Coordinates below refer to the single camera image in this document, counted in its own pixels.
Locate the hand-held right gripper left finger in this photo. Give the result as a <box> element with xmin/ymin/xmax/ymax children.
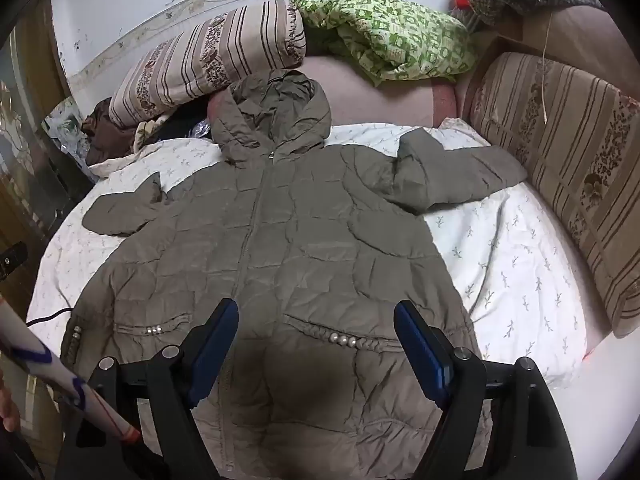
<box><xmin>55</xmin><ymin>298</ymin><xmax>240</xmax><ymax>480</ymax></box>

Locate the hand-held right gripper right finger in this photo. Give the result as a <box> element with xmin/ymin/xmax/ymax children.
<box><xmin>393</xmin><ymin>300</ymin><xmax>578</xmax><ymax>480</ymax></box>

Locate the olive hooded puffer jacket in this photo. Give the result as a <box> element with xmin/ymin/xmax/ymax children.
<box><xmin>61</xmin><ymin>69</ymin><xmax>528</xmax><ymax>480</ymax></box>

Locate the person's left hand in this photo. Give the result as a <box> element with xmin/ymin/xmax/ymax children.
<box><xmin>0</xmin><ymin>370</ymin><xmax>22</xmax><ymax>433</ymax></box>

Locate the white floral quilt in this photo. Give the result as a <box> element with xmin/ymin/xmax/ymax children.
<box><xmin>27</xmin><ymin>117</ymin><xmax>596</xmax><ymax>391</ymax></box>

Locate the wooden cabinet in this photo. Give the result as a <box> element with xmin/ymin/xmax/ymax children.
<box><xmin>0</xmin><ymin>0</ymin><xmax>97</xmax><ymax>311</ymax></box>

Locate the black clothing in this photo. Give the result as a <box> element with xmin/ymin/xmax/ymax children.
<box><xmin>159</xmin><ymin>105</ymin><xmax>217</xmax><ymax>142</ymax></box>

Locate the floral plastic bag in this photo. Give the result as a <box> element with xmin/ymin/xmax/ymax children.
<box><xmin>42</xmin><ymin>96</ymin><xmax>95</xmax><ymax>172</ymax></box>

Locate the dark brown cloth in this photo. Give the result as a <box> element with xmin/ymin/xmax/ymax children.
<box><xmin>82</xmin><ymin>97</ymin><xmax>140</xmax><ymax>166</ymax></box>

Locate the striped floral sofa cushion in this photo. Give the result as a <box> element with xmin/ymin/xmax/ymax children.
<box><xmin>470</xmin><ymin>51</ymin><xmax>640</xmax><ymax>338</ymax></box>

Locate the pink bed sheet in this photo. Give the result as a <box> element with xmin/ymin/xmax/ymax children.
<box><xmin>207</xmin><ymin>52</ymin><xmax>458</xmax><ymax>128</ymax></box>

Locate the striped floral pillow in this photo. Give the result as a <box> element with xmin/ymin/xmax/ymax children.
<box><xmin>107</xmin><ymin>0</ymin><xmax>307</xmax><ymax>128</ymax></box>

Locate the green patterned blanket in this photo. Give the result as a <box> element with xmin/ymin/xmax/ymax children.
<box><xmin>292</xmin><ymin>0</ymin><xmax>478</xmax><ymax>86</ymax></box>

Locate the black metal bracket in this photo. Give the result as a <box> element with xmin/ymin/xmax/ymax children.
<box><xmin>0</xmin><ymin>241</ymin><xmax>29</xmax><ymax>279</ymax></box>

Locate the beige hanging cord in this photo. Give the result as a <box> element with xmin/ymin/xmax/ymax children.
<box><xmin>539</xmin><ymin>10</ymin><xmax>554</xmax><ymax>122</ymax></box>

